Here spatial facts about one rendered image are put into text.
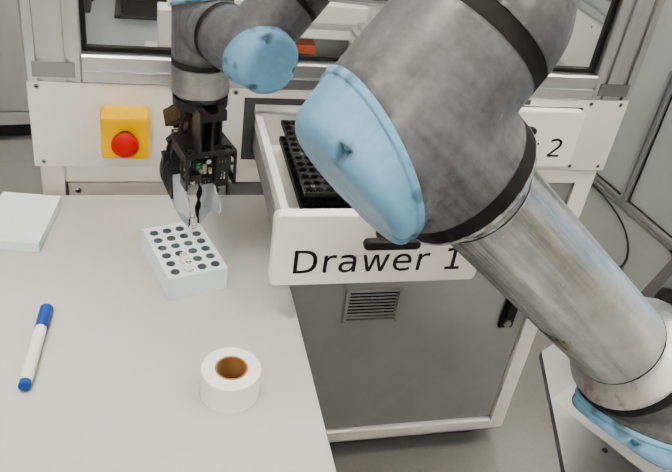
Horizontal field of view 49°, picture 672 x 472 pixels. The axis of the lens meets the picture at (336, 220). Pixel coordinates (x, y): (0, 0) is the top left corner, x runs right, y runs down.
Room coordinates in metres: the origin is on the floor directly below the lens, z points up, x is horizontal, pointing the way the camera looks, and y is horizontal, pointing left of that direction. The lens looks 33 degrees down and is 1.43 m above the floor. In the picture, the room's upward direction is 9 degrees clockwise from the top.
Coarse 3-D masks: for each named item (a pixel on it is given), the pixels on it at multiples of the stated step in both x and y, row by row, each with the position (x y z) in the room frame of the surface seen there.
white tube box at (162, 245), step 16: (176, 224) 0.88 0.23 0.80; (144, 240) 0.85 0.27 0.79; (160, 240) 0.84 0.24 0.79; (176, 240) 0.84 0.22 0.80; (192, 240) 0.85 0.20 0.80; (208, 240) 0.86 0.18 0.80; (160, 256) 0.80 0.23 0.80; (176, 256) 0.81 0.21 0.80; (192, 256) 0.81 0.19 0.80; (208, 256) 0.83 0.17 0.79; (160, 272) 0.79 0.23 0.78; (176, 272) 0.78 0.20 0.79; (192, 272) 0.78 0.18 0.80; (208, 272) 0.79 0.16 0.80; (224, 272) 0.80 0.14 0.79; (176, 288) 0.76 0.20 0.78; (192, 288) 0.77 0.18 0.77; (208, 288) 0.79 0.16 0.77; (224, 288) 0.80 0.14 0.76
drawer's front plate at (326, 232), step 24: (288, 216) 0.76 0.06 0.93; (312, 216) 0.76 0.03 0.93; (336, 216) 0.77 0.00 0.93; (288, 240) 0.76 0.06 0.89; (312, 240) 0.76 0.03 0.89; (336, 240) 0.77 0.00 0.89; (360, 240) 0.78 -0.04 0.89; (288, 264) 0.76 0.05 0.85; (336, 264) 0.78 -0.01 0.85; (360, 264) 0.79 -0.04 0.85; (408, 264) 0.80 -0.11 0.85; (432, 264) 0.82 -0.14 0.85; (456, 264) 0.83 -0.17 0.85
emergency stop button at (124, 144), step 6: (126, 132) 0.96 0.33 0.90; (114, 138) 0.95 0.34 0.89; (120, 138) 0.95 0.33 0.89; (126, 138) 0.95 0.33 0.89; (132, 138) 0.96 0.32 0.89; (114, 144) 0.95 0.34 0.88; (120, 144) 0.95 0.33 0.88; (126, 144) 0.95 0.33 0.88; (132, 144) 0.95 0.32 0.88; (138, 144) 0.96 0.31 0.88; (114, 150) 0.95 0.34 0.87; (120, 150) 0.95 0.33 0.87; (126, 150) 0.95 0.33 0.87; (132, 150) 0.95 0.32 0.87; (120, 156) 0.95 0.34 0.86; (126, 156) 0.95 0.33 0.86
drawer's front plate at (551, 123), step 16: (528, 112) 1.20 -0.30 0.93; (544, 112) 1.21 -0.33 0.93; (560, 112) 1.22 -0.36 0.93; (576, 112) 1.23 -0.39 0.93; (544, 128) 1.21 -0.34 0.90; (560, 128) 1.22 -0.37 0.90; (576, 128) 1.23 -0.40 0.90; (544, 144) 1.21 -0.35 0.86; (544, 160) 1.22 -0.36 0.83; (560, 160) 1.23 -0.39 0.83
